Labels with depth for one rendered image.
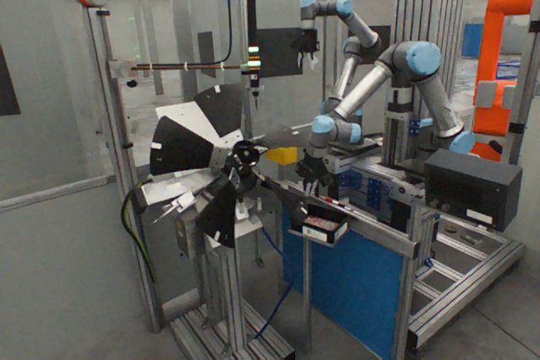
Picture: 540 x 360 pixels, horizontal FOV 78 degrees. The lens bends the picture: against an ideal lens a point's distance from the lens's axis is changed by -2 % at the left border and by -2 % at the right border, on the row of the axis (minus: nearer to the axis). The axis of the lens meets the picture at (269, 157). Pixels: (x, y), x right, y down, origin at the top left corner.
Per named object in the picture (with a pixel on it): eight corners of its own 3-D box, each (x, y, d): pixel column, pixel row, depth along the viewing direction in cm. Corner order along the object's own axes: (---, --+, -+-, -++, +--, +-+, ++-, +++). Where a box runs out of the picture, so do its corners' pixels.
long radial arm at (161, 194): (202, 176, 152) (209, 166, 143) (208, 192, 151) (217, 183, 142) (137, 196, 136) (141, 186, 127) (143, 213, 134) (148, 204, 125)
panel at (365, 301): (283, 281, 224) (279, 191, 202) (284, 280, 225) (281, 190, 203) (391, 369, 163) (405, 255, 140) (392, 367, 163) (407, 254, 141)
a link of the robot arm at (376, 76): (391, 34, 143) (311, 120, 147) (407, 34, 133) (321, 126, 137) (405, 54, 147) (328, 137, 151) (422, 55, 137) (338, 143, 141)
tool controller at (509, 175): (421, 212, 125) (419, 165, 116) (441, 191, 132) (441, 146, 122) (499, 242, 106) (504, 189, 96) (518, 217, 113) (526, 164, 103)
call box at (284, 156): (266, 160, 198) (265, 143, 194) (279, 156, 204) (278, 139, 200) (283, 168, 186) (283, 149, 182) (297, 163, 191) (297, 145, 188)
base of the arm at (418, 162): (423, 157, 173) (425, 138, 170) (451, 165, 162) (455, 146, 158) (405, 164, 165) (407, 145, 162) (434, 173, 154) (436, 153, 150)
